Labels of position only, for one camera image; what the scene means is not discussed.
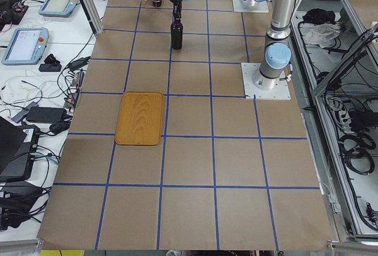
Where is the black laptop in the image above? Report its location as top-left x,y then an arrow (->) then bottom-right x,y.
1,118 -> 40,183

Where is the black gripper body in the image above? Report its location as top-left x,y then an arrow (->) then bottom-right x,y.
172,1 -> 182,20

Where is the teach pendant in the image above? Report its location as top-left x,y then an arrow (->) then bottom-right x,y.
1,27 -> 50,66
38,0 -> 79,18

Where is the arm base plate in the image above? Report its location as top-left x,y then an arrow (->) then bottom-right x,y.
232,0 -> 269,13
241,63 -> 291,101

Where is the aluminium frame post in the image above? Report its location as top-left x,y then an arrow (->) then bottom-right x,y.
79,0 -> 103,37

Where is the teach pendant far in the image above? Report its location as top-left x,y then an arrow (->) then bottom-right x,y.
38,0 -> 79,18

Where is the teach pendant near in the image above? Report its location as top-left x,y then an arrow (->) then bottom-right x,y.
1,27 -> 50,66

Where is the wooden tray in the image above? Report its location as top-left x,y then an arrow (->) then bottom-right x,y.
115,92 -> 164,146

